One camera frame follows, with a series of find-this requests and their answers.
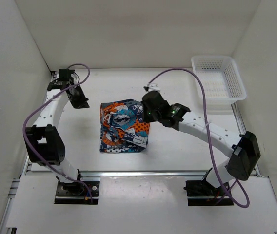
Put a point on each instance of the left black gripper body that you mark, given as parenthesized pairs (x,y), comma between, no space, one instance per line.
(79,100)

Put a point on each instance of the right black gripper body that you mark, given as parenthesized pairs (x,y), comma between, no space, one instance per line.
(149,117)

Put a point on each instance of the colourful patterned shorts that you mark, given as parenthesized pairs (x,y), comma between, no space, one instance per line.
(122,128)

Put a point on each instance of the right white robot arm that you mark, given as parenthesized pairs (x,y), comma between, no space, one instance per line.
(242,150)

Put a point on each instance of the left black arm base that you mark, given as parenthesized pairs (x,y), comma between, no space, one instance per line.
(76,194)

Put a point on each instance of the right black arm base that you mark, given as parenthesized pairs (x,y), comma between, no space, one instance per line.
(201,193)

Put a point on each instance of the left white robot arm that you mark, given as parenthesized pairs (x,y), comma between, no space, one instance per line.
(43,141)

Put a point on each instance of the white plastic mesh basket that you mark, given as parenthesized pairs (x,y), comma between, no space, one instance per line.
(220,79)

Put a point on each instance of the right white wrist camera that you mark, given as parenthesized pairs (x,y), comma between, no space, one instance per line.
(151,87)

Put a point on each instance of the aluminium front rail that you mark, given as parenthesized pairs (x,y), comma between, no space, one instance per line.
(199,173)

